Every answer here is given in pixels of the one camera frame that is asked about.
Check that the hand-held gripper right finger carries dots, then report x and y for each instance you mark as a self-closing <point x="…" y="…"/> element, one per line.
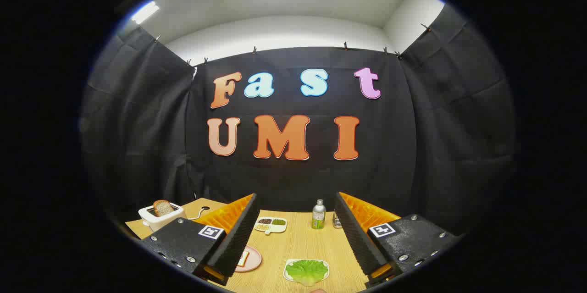
<point x="355" y="233"/>

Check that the ceiling light panel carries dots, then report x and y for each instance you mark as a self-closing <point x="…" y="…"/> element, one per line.
<point x="145" y="12"/>

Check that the pink plate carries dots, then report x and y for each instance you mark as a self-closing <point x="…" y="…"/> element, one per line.
<point x="254" y="261"/>

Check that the silver and green bottle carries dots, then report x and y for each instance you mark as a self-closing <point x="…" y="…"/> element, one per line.
<point x="318" y="215"/>

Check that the pile of green beans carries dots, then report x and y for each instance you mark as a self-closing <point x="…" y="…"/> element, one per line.
<point x="279" y="222"/>

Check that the small white plate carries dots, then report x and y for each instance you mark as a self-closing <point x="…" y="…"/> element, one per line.
<point x="286" y="276"/>

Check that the black backdrop cloth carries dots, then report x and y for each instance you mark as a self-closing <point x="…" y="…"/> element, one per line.
<point x="298" y="178"/>

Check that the green lettuce leaf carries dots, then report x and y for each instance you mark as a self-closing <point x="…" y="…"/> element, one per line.
<point x="306" y="271"/>

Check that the toasted bread slice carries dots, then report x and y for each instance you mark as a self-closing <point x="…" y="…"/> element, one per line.
<point x="163" y="208"/>

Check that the white divided dish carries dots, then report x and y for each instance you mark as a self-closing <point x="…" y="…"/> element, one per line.
<point x="271" y="230"/>

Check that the white toaster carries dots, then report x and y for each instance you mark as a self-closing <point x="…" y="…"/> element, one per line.
<point x="153" y="222"/>

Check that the bread slice with ham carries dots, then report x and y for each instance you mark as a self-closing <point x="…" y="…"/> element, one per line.
<point x="243" y="258"/>

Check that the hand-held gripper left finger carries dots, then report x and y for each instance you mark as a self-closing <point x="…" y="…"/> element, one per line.
<point x="238" y="238"/>

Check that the pile of yellow soybeans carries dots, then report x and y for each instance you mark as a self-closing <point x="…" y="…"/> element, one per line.
<point x="262" y="227"/>

